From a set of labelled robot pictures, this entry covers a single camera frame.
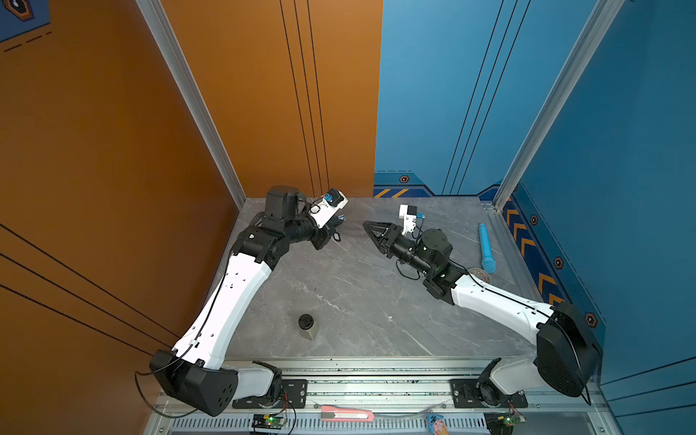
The aluminium front rail frame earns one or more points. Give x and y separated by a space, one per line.
402 391

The perforated metal ring disc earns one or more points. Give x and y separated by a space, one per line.
480 275

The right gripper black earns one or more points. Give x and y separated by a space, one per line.
391 238

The green circuit board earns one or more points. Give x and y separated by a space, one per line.
503 424
269 424

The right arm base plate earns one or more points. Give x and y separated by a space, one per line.
472 394

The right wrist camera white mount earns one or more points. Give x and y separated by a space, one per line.
411 218

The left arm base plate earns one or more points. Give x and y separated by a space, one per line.
290 392

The right green circuit board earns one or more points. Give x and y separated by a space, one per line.
503 424

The aluminium corner post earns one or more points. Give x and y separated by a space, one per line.
163 33
597 25

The pink white box cutter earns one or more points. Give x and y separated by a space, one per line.
337 414

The small jar black lid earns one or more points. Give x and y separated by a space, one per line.
308 326

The light blue cylinder tool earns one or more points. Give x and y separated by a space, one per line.
488 262

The left green circuit board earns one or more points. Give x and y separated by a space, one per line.
269 424

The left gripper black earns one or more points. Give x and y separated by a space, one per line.
324 234

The colourful small packet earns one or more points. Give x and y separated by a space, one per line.
436 424

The left aluminium corner post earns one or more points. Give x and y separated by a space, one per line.
163 33

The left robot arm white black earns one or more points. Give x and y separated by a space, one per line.
192 371

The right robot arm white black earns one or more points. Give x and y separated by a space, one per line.
566 352

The right aluminium corner post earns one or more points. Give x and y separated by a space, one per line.
597 25

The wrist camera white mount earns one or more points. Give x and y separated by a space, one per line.
411 218
327 207

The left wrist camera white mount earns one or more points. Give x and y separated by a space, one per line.
327 207

